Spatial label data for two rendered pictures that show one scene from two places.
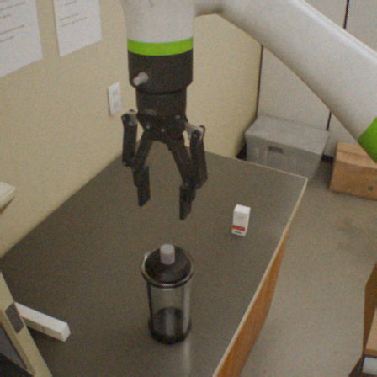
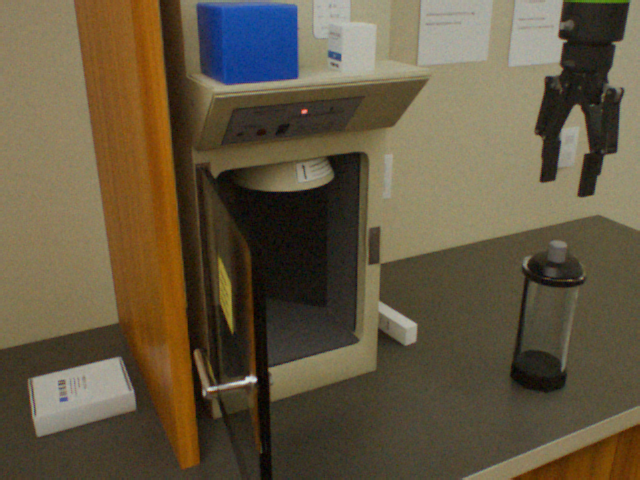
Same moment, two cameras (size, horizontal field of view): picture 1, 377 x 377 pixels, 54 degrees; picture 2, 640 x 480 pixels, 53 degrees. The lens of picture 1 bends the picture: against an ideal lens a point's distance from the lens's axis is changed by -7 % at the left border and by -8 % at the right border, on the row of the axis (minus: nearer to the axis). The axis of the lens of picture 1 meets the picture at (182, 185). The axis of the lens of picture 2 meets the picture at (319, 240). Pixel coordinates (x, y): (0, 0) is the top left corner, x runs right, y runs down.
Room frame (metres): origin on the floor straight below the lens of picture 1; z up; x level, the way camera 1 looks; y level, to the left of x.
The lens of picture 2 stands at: (-0.51, -0.23, 1.65)
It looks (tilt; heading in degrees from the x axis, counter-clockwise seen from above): 23 degrees down; 36
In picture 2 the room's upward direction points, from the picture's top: straight up
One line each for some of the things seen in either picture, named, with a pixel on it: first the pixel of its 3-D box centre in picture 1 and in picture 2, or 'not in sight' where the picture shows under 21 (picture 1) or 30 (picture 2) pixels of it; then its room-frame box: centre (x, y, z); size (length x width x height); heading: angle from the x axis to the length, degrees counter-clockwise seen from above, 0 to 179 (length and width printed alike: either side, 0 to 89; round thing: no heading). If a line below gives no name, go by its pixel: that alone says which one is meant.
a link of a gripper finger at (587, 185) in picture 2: (185, 199); (589, 174); (0.53, 0.00, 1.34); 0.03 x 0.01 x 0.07; 153
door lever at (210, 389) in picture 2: not in sight; (220, 371); (-0.05, 0.24, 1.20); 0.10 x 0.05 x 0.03; 55
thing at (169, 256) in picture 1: (167, 260); (555, 260); (0.54, 0.03, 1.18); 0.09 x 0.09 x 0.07
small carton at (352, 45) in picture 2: not in sight; (351, 46); (0.27, 0.28, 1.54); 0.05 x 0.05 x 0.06; 57
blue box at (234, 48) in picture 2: not in sight; (247, 40); (0.13, 0.35, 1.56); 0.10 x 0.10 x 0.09; 63
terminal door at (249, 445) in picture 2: not in sight; (232, 342); (0.01, 0.29, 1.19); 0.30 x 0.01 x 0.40; 55
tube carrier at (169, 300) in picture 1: (168, 297); (545, 320); (0.54, 0.03, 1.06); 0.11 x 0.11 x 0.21
